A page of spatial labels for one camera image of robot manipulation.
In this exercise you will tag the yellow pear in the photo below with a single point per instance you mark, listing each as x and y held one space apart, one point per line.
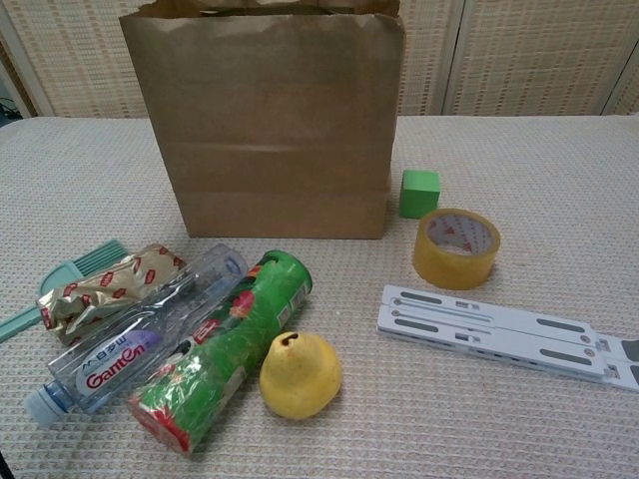
299 379

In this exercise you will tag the green chips can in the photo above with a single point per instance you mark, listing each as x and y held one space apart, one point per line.
219 359

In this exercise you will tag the gold red snack packet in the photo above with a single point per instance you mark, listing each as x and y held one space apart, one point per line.
95 294

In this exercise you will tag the transparent water bottle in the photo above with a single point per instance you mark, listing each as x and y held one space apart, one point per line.
115 359

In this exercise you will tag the brown paper bag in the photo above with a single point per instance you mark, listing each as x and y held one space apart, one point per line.
274 149

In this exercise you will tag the green cube block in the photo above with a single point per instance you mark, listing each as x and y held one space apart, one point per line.
419 194

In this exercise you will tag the clear packing tape roll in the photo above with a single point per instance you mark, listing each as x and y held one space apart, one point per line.
449 272

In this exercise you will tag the white folded laptop stand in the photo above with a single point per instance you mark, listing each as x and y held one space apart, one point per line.
449 319

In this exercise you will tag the beige woven tablecloth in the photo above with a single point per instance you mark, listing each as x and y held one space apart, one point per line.
524 174

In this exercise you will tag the teal plastic comb brush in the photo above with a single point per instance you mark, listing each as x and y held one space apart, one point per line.
55 279

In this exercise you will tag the woven folding screen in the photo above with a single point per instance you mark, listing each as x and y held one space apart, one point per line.
524 50

